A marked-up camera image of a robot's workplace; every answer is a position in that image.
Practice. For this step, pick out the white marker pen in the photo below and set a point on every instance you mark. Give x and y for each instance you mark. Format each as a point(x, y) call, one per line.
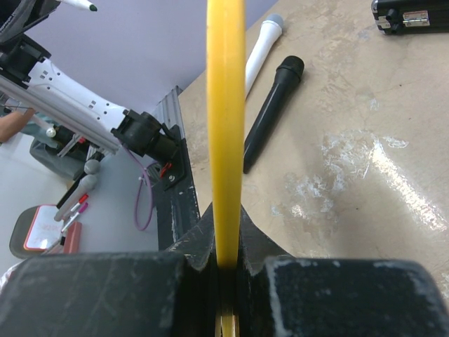
point(81, 4)

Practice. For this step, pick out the small red framed whiteboard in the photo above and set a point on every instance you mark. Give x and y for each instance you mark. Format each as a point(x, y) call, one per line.
point(44, 230)

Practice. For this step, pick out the pink capped background marker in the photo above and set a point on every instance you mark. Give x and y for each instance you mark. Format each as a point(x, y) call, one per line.
point(81, 209)

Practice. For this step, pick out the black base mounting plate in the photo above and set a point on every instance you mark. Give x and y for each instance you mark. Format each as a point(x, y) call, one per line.
point(177, 209)

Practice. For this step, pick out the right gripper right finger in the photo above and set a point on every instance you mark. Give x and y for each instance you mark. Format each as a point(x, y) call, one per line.
point(281, 295)

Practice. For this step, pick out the aluminium table frame rail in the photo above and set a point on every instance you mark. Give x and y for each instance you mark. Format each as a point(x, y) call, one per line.
point(168, 110)

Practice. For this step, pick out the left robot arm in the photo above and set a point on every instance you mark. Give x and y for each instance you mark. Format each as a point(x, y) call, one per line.
point(29, 75)

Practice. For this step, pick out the red capped background marker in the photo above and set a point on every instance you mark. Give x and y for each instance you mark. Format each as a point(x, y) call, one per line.
point(76, 206)

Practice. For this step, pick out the orange framed whiteboard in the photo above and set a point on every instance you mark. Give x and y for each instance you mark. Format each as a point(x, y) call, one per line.
point(225, 88)

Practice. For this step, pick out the black microphone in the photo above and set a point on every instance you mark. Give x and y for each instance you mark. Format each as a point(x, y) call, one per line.
point(287, 79)

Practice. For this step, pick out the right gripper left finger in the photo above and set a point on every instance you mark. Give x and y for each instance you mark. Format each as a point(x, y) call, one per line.
point(166, 293)

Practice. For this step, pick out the pink eraser block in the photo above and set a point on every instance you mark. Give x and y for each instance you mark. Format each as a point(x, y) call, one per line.
point(68, 243)

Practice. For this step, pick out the black hard case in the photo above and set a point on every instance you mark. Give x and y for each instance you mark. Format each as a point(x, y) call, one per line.
point(410, 16)

